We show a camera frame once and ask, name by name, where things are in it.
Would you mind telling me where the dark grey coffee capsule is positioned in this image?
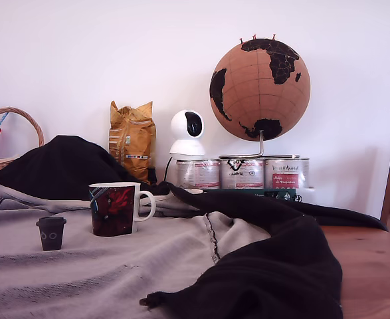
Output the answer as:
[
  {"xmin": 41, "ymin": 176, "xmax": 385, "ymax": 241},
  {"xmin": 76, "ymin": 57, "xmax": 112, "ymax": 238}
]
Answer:
[{"xmin": 36, "ymin": 216, "xmax": 67, "ymax": 252}]

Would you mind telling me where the yellow coffee bag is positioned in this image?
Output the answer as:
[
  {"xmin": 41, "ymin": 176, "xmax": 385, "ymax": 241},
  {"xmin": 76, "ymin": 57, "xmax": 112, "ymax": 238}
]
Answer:
[{"xmin": 108, "ymin": 99, "xmax": 157, "ymax": 185}]

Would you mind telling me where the red patterned coffee mug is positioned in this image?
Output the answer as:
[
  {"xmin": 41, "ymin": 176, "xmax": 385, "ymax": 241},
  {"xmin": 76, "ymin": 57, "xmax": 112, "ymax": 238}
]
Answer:
[{"xmin": 88, "ymin": 181, "xmax": 157, "ymax": 237}]

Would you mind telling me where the silver tin, pink label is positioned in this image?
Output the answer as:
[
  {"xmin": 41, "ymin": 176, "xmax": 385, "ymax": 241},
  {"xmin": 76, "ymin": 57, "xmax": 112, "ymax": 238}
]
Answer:
[{"xmin": 176, "ymin": 158, "xmax": 221, "ymax": 190}]

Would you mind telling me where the silver tin, black logo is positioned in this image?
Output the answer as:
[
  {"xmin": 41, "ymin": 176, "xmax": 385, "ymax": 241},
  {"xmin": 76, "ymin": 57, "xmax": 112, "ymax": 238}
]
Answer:
[{"xmin": 220, "ymin": 158, "xmax": 266, "ymax": 189}]

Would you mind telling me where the dark green box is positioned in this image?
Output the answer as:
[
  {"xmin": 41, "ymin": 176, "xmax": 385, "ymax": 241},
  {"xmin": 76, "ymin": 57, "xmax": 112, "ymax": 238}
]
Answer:
[{"xmin": 201, "ymin": 187, "xmax": 298, "ymax": 202}]

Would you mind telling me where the metal globe stand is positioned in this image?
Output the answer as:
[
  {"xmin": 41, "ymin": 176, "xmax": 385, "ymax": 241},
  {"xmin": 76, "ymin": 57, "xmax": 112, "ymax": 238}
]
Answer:
[{"xmin": 218, "ymin": 129, "xmax": 300, "ymax": 160}]

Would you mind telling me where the cork globe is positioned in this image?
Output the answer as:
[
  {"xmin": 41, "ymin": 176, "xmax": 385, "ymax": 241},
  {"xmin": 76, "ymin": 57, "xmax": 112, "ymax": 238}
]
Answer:
[{"xmin": 209, "ymin": 38, "xmax": 312, "ymax": 142}]

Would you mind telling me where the silver tin, red label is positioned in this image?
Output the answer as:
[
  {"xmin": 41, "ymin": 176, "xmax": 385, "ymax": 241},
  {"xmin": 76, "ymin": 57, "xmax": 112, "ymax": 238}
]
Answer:
[{"xmin": 264, "ymin": 157, "xmax": 310, "ymax": 189}]

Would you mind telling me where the black and grey cloth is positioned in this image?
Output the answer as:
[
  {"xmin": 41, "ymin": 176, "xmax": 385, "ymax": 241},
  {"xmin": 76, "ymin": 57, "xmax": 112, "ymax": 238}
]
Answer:
[{"xmin": 0, "ymin": 134, "xmax": 389, "ymax": 319}]

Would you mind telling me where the wicker basket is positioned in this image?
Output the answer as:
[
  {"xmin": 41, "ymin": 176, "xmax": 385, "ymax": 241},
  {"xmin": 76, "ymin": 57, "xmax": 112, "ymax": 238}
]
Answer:
[{"xmin": 0, "ymin": 106, "xmax": 45, "ymax": 180}]

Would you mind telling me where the white security camera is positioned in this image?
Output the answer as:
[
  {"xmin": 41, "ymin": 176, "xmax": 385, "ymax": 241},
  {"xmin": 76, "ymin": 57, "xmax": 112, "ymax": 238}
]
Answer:
[{"xmin": 169, "ymin": 109, "xmax": 206, "ymax": 161}]

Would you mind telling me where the black camera cable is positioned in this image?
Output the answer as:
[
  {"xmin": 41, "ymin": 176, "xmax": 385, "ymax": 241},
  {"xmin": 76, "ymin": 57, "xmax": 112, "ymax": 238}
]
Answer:
[{"xmin": 163, "ymin": 156, "xmax": 174, "ymax": 183}]

